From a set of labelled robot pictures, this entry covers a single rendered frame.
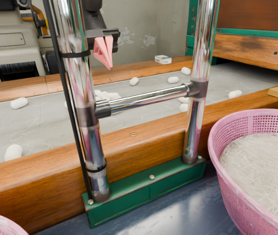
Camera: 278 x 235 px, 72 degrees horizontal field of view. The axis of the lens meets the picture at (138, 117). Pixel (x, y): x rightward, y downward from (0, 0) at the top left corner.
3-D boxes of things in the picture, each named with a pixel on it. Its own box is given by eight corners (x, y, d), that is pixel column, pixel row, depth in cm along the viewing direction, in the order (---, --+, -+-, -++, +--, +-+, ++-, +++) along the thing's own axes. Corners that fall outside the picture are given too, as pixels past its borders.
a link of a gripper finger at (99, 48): (131, 58, 48) (118, 29, 50) (103, 61, 45) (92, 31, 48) (125, 73, 54) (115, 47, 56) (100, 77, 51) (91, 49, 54)
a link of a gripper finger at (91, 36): (122, 58, 47) (110, 29, 49) (93, 62, 44) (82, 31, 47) (117, 74, 53) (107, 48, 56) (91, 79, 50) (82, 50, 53)
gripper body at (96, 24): (121, 33, 50) (112, 12, 52) (82, 36, 46) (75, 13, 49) (117, 50, 56) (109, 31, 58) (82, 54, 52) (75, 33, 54)
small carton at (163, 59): (154, 61, 73) (154, 56, 72) (162, 60, 74) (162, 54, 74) (163, 64, 68) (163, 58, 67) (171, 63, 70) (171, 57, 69)
